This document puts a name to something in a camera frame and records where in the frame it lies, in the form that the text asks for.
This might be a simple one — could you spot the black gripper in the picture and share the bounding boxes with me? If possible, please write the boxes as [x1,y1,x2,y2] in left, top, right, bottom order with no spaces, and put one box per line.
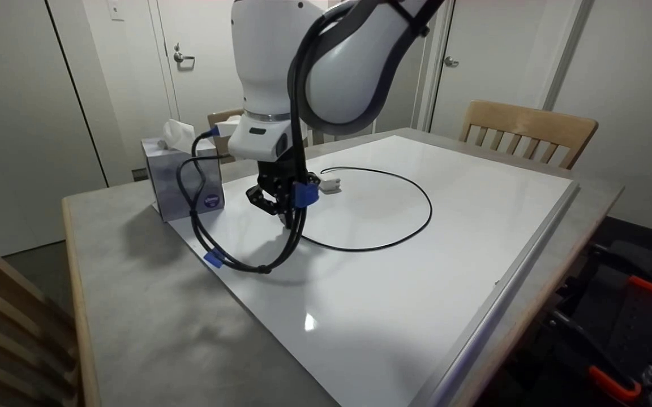
[244,154,299,230]

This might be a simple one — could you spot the black cable white plug charger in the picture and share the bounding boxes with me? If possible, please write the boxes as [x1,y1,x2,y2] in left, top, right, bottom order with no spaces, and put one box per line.
[299,166,435,256]

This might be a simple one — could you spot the purple tissue box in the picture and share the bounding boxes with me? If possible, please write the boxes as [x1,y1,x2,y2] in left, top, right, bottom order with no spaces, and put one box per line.
[141,134,226,224]

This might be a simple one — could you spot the white tissue paper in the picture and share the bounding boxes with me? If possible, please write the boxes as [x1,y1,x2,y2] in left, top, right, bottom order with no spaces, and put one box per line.
[160,118,199,157]

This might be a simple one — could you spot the white whiteboard sheet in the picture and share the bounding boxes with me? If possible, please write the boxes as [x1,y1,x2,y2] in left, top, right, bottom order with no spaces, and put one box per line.
[165,134,582,407]

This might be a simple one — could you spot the white room door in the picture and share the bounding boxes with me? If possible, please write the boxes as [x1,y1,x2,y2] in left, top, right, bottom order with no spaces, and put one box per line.
[426,0,584,143]
[148,0,239,146]

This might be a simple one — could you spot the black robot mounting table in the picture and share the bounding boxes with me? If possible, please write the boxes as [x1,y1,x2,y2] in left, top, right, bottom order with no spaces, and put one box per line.
[482,213,652,407]

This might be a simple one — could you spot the orange black bar clamp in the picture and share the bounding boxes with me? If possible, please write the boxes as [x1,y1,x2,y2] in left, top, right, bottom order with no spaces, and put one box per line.
[627,273,652,299]
[587,364,645,406]

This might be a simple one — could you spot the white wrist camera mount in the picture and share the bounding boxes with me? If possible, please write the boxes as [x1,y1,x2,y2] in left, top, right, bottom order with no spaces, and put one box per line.
[226,112,296,164]

